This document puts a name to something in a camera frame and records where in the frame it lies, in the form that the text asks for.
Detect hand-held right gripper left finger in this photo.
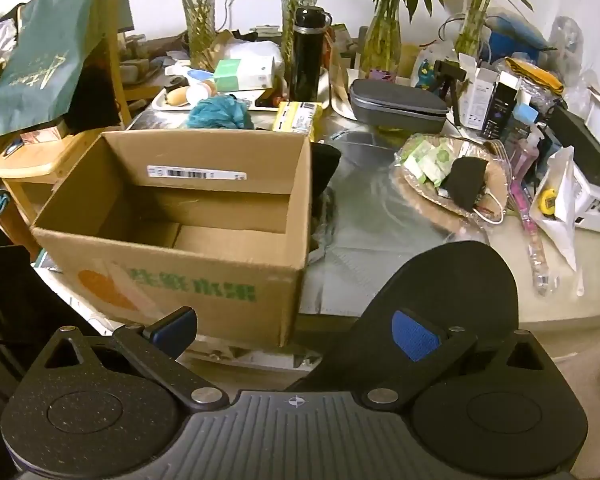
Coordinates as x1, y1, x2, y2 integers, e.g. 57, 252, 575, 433
30, 306, 231, 411

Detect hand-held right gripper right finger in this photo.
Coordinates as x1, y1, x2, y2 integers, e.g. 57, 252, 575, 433
362, 310, 563, 408

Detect brown cardboard box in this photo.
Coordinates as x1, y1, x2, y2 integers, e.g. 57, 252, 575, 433
30, 130, 314, 349

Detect black soft pad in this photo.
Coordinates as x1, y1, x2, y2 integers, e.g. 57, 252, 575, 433
285, 240, 521, 396

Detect black face mask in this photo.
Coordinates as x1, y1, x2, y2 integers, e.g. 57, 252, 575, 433
445, 156, 507, 225

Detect black curved cushion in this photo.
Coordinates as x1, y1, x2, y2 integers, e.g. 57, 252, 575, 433
310, 144, 342, 198

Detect teal mesh bath loofah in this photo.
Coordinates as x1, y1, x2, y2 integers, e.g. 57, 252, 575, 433
187, 96, 254, 131

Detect yellow wet wipes packet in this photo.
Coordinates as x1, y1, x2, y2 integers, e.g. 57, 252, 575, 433
272, 101, 326, 142

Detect wooden chair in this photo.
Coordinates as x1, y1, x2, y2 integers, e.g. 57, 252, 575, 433
0, 0, 133, 261

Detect clear plastic bottle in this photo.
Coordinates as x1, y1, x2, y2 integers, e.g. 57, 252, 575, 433
511, 180, 554, 297

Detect pink flat box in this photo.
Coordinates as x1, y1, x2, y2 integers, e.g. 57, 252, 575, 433
19, 122, 71, 145

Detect green wipes sachets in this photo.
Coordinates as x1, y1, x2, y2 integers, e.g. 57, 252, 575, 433
401, 137, 454, 188

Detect white pointed plastic bag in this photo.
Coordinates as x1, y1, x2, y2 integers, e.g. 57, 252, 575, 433
534, 146, 579, 272

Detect woven basket tray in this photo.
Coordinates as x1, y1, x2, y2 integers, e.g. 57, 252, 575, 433
389, 134, 517, 222

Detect pink pump soap bottle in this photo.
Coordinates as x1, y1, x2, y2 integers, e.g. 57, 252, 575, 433
509, 124, 547, 187

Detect white printer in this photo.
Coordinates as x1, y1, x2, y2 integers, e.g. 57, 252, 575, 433
572, 162, 600, 237

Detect grey zipper case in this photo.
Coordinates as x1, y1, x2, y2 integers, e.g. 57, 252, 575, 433
349, 78, 451, 124

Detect white round jar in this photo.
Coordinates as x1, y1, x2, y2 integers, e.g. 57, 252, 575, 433
185, 84, 212, 107

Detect green tote bag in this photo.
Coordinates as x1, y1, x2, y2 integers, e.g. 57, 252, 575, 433
0, 0, 107, 139

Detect blue carton box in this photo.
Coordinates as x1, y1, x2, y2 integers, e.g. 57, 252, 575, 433
510, 100, 541, 136

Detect black carton box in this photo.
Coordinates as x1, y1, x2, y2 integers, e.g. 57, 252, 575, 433
480, 71, 523, 140

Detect white plastic tray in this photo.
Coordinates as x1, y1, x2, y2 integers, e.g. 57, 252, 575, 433
152, 72, 332, 112

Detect white carton box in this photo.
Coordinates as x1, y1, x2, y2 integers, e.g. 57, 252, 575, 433
457, 52, 501, 128

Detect white blue tube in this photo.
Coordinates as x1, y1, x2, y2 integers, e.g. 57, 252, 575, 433
179, 66, 217, 84

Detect black flat device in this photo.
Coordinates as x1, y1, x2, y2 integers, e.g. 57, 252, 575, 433
547, 104, 600, 186

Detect small black tripod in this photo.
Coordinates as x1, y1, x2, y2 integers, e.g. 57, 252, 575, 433
431, 59, 469, 127

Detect green white tissue box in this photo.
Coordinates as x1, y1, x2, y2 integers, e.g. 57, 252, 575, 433
213, 57, 277, 92

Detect orange yellow bag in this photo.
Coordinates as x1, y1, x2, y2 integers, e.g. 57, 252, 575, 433
504, 57, 565, 95

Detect white crumpled plastic bag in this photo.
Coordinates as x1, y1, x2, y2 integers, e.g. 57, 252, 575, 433
222, 39, 286, 73

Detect round glass vase with bamboo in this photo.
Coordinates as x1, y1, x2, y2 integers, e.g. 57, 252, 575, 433
350, 0, 433, 82

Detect black thermos bottle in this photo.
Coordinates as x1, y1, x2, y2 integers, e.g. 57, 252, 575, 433
289, 6, 332, 104

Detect wide glass vase with bamboo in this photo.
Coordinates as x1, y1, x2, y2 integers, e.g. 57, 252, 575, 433
170, 0, 222, 72

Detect small glass vase with bamboo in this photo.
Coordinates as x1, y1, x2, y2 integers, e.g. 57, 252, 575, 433
445, 0, 536, 60

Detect tall glass vase with bamboo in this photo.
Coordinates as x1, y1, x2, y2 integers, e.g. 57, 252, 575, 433
260, 0, 331, 63

